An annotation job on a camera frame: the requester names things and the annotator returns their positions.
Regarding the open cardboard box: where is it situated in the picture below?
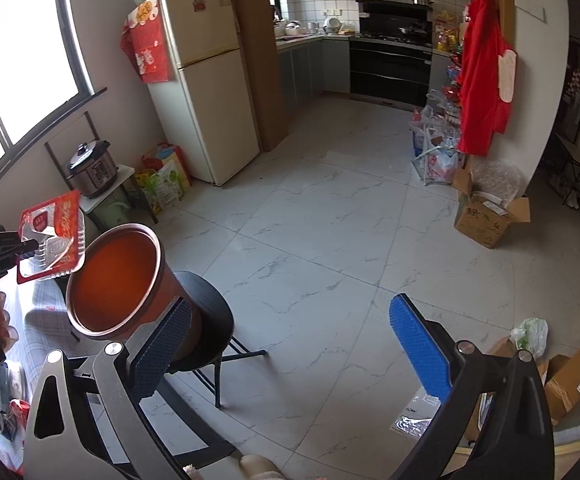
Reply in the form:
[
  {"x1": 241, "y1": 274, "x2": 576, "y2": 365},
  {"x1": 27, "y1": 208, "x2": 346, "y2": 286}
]
[{"x1": 453, "y1": 169, "x2": 531, "y2": 249}]

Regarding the white plastic shopping bag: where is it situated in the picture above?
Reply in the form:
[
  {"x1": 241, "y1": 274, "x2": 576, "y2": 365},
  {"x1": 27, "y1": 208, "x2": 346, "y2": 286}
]
[{"x1": 409, "y1": 105, "x2": 461, "y2": 185}]

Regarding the green white plastic bag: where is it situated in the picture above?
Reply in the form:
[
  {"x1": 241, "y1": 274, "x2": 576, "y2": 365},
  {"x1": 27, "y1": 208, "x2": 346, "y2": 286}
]
[{"x1": 509, "y1": 318, "x2": 549, "y2": 360}]

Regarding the brown plastic trash bucket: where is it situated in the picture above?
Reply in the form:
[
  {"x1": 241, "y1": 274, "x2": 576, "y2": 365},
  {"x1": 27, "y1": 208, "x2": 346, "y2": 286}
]
[{"x1": 66, "y1": 223, "x2": 201, "y2": 360}]

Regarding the black window frame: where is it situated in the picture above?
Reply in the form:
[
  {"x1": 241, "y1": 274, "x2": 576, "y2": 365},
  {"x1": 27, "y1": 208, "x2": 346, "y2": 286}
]
[{"x1": 0, "y1": 0, "x2": 98, "y2": 178}]

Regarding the green electric kettle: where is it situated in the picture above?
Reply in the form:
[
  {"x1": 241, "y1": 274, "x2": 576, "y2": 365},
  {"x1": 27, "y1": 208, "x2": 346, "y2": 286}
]
[{"x1": 92, "y1": 190, "x2": 132, "y2": 231}]

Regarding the black kitchen stove unit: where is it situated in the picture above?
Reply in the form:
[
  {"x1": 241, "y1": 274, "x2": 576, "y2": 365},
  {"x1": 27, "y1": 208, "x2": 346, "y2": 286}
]
[{"x1": 348, "y1": 0, "x2": 432, "y2": 107}]

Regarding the black round stool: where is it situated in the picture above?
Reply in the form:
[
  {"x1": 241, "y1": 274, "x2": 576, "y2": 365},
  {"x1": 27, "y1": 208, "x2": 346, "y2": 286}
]
[{"x1": 168, "y1": 271, "x2": 267, "y2": 410}]

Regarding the flat cardboard box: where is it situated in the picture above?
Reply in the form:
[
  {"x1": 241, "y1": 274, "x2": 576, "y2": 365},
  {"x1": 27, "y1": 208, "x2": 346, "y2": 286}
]
[{"x1": 484, "y1": 337, "x2": 580, "y2": 426}]

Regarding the red white food package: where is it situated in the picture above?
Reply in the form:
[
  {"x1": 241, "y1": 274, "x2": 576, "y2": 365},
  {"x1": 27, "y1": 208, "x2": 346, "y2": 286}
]
[{"x1": 17, "y1": 190, "x2": 86, "y2": 284}]

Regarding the red hanging apron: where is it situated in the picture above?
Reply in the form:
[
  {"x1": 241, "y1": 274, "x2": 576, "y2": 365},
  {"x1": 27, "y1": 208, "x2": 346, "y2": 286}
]
[{"x1": 458, "y1": 0, "x2": 517, "y2": 157}]

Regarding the plaid blue tablecloth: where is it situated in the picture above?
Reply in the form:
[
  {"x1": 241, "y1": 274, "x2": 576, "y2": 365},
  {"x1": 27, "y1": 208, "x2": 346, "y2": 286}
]
[{"x1": 0, "y1": 273, "x2": 78, "y2": 471}]

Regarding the cream two-door refrigerator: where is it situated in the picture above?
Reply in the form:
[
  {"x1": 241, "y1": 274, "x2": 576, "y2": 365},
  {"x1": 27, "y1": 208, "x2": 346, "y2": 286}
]
[{"x1": 146, "y1": 0, "x2": 260, "y2": 186}]

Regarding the silver electric pressure cooker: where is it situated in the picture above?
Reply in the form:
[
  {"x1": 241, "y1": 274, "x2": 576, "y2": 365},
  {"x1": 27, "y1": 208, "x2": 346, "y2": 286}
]
[{"x1": 66, "y1": 140, "x2": 118, "y2": 198}]

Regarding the green printed shopping bag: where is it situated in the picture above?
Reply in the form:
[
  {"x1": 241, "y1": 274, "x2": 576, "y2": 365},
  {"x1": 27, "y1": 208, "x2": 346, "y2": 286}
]
[{"x1": 135, "y1": 143, "x2": 191, "y2": 214}]

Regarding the small white side table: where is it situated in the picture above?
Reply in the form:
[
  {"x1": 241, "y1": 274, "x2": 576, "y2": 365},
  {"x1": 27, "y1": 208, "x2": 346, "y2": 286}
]
[{"x1": 80, "y1": 165, "x2": 159, "y2": 233}]

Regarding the red cloth on refrigerator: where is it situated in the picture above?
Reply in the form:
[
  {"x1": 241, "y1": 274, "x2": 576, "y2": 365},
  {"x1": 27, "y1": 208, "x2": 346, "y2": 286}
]
[{"x1": 120, "y1": 0, "x2": 170, "y2": 84}]

